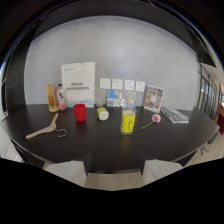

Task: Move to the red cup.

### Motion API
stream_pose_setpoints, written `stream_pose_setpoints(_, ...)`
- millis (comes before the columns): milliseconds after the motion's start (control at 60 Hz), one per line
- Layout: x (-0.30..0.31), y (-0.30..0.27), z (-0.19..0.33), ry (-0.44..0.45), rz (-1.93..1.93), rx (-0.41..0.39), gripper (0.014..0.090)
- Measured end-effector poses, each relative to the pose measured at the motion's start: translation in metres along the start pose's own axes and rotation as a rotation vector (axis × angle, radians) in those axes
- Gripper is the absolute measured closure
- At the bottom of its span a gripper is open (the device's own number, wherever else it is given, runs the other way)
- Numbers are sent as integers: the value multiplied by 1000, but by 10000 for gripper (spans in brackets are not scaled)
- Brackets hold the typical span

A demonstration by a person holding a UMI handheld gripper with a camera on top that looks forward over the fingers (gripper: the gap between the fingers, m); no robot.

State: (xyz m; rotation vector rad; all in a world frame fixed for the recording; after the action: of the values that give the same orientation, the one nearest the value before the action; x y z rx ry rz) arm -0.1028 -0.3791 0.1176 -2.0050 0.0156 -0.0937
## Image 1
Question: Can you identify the green and white small container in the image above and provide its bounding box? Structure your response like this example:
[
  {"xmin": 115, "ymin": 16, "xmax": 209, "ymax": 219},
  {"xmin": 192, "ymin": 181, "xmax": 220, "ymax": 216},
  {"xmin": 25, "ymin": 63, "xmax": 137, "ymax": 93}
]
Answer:
[{"xmin": 96, "ymin": 107, "xmax": 110, "ymax": 121}]

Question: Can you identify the colourful picture booklet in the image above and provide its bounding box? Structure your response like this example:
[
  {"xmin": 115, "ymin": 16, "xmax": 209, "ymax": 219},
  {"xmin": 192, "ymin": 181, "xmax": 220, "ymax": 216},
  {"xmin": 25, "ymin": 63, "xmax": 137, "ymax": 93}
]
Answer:
[{"xmin": 143, "ymin": 84, "xmax": 165, "ymax": 114}]

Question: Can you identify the wooden clothes hanger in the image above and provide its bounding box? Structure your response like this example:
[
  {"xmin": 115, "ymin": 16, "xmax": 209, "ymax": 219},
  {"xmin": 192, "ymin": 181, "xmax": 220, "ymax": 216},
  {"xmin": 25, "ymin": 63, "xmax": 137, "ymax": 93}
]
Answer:
[{"xmin": 25, "ymin": 112, "xmax": 68, "ymax": 140}]

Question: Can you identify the yellow label drink bottle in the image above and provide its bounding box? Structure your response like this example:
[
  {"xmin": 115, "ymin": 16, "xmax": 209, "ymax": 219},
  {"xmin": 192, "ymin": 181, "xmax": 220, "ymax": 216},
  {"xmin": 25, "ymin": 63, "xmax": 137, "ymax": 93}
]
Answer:
[{"xmin": 119, "ymin": 96, "xmax": 137, "ymax": 136}]

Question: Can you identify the pink drink bottle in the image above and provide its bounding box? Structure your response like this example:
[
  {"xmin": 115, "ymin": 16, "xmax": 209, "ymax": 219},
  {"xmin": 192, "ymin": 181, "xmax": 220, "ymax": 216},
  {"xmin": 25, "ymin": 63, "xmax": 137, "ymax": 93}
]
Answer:
[{"xmin": 56, "ymin": 83, "xmax": 67, "ymax": 112}]

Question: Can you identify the red plastic cup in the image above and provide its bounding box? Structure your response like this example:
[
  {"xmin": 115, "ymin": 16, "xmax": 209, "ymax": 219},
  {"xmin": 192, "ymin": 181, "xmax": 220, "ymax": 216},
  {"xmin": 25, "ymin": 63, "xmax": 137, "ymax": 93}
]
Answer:
[{"xmin": 73, "ymin": 103, "xmax": 87, "ymax": 123}]

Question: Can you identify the white wall socket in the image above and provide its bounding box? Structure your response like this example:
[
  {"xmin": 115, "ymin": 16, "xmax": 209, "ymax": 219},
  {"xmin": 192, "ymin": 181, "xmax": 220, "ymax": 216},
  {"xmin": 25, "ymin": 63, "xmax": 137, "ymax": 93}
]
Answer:
[
  {"xmin": 99, "ymin": 77, "xmax": 112, "ymax": 90},
  {"xmin": 111, "ymin": 78, "xmax": 124, "ymax": 91},
  {"xmin": 135, "ymin": 80, "xmax": 147, "ymax": 93},
  {"xmin": 123, "ymin": 79, "xmax": 136, "ymax": 92}
]

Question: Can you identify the pink artificial flower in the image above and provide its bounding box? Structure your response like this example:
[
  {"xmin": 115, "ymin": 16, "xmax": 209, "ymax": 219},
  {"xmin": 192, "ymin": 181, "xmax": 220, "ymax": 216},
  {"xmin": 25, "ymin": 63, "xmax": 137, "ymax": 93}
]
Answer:
[{"xmin": 140, "ymin": 113, "xmax": 162, "ymax": 131}]

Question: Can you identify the grey magazine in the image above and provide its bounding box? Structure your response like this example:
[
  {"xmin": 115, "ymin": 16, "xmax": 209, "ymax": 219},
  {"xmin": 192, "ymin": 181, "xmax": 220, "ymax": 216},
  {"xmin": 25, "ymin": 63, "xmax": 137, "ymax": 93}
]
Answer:
[{"xmin": 160, "ymin": 106, "xmax": 190, "ymax": 125}]

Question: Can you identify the blue and white box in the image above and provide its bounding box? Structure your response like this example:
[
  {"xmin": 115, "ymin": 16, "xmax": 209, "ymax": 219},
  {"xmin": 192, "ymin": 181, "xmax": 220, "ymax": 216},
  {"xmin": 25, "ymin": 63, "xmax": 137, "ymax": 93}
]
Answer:
[{"xmin": 106, "ymin": 89, "xmax": 137, "ymax": 109}]

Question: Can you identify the white paper bag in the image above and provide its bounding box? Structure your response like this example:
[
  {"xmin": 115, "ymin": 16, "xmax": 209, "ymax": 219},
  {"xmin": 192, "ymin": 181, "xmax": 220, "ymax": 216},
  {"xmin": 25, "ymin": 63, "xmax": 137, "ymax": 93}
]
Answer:
[{"xmin": 61, "ymin": 61, "xmax": 97, "ymax": 108}]

